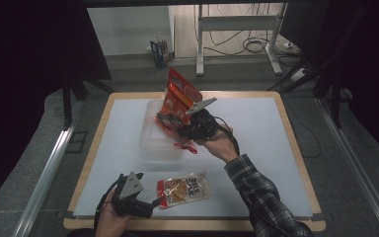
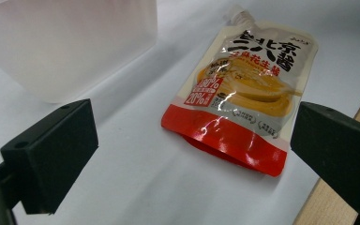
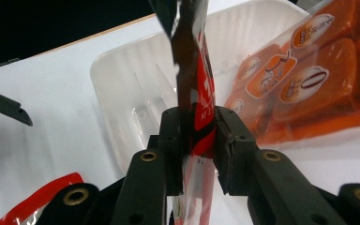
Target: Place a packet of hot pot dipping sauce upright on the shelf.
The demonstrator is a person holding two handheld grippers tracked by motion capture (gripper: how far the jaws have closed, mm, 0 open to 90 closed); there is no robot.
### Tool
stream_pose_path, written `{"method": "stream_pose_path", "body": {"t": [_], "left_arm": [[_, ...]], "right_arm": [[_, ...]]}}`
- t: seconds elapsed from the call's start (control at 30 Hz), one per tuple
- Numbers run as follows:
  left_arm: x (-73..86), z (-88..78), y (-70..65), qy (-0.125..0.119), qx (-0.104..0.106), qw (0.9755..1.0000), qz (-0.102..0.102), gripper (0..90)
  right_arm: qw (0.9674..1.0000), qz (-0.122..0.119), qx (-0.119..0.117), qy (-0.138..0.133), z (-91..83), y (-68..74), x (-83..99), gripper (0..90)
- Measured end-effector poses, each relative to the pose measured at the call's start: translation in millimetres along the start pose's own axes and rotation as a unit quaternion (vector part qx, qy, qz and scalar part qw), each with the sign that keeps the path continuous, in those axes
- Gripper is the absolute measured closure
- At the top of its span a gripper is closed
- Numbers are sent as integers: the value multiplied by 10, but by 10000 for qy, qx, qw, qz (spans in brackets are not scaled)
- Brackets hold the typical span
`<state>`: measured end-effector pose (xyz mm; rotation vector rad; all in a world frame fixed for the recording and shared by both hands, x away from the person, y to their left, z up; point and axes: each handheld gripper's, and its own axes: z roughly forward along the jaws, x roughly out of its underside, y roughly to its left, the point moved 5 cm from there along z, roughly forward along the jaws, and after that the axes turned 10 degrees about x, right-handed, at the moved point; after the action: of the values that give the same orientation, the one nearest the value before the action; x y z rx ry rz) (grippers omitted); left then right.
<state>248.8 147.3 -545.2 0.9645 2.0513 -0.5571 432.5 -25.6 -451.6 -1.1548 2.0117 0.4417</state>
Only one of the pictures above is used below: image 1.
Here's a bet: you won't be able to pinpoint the white power strip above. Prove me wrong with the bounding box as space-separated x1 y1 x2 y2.
289 67 309 82

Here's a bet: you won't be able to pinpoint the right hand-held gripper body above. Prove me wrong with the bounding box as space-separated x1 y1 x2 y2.
186 97 220 142

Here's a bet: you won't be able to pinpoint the black floor plate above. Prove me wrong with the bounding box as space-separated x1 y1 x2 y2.
65 130 89 154

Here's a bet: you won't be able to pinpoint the large orange snack packet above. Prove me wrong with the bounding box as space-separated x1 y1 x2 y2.
153 66 204 136

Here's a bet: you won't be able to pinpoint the thin black floor cable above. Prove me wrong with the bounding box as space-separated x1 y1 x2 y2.
283 94 323 160

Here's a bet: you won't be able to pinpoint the person's right hand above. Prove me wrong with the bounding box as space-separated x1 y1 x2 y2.
195 127 241 164

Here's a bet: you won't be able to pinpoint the blue carton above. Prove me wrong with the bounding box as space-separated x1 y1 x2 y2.
149 39 175 69

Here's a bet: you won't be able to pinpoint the white desk frame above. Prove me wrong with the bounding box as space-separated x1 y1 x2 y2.
195 3 284 77

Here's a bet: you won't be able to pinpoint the left hand-held gripper cable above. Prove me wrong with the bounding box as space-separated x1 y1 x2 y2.
93 174 123 232

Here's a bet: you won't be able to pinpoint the black cable bundle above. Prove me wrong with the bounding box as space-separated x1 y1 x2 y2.
205 3 279 57

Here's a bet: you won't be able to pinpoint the hand-held gripper cable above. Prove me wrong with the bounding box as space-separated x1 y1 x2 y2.
214 116 242 157
93 174 123 232

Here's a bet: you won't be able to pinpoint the black stand leg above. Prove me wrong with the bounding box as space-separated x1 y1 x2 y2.
61 74 116 131

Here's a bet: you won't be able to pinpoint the dark curtain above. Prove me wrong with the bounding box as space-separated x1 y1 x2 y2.
0 0 114 213
278 0 379 167

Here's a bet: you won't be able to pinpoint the small red snack packet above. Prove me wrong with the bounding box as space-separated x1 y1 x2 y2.
172 140 199 155

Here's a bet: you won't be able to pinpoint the black tripod legs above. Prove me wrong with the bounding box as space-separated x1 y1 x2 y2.
266 58 331 97

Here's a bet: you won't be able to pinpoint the person's left hand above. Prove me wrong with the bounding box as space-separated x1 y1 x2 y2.
94 189 131 237

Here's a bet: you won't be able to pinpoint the clear plastic container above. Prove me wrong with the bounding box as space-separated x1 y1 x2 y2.
138 99 186 163

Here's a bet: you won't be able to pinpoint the right hand-held gripper cable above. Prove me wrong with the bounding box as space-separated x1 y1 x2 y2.
214 116 242 157

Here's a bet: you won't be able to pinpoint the aluminium rail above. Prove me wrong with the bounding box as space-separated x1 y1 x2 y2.
315 97 379 237
12 98 84 237

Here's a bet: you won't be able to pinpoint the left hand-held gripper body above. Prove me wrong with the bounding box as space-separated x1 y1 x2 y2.
112 171 155 218

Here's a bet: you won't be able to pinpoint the beige snack packet red edge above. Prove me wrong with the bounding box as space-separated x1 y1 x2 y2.
156 170 211 210

